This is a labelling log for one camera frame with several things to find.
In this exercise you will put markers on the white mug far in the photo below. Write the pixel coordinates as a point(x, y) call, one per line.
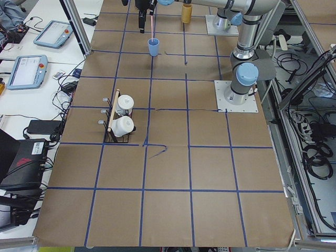
point(125, 105)

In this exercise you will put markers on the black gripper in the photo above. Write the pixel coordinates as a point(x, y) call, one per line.
point(142, 6)

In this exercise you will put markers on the white mug near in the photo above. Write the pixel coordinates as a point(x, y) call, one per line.
point(122, 126)

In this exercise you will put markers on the teach pendant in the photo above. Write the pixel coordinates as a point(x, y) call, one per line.
point(28, 72)
point(54, 35)

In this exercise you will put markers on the black computer box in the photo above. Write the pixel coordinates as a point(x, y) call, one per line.
point(22, 162)

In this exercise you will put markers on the grey office chair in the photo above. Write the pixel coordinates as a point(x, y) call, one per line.
point(269, 23)

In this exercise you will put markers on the teach pendant near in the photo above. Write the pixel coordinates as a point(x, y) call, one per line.
point(28, 72)

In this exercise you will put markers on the aluminium frame post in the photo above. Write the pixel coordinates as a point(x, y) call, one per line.
point(75, 22)

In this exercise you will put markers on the black power adapter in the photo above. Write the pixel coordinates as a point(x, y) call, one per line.
point(43, 127)

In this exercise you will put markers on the black wire mug rack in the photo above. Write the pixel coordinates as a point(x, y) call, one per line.
point(110, 137)

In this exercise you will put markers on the white mug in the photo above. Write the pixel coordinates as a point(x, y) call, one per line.
point(122, 126)
point(125, 105)

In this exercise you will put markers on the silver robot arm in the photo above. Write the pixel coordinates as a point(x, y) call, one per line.
point(224, 19)
point(245, 73)

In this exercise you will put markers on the small remote control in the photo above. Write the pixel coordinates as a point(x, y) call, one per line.
point(58, 74)

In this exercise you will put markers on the teach pendant far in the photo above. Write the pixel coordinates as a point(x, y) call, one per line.
point(54, 35)

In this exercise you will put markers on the wooden rack dowel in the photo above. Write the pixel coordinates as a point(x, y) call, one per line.
point(115, 101)

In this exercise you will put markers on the bamboo cylinder holder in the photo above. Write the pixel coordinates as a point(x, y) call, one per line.
point(186, 13)

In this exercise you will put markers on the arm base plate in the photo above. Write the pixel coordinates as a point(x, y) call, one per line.
point(228, 101)
point(211, 30)

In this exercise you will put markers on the light blue plastic cup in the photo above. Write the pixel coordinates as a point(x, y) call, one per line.
point(154, 46)

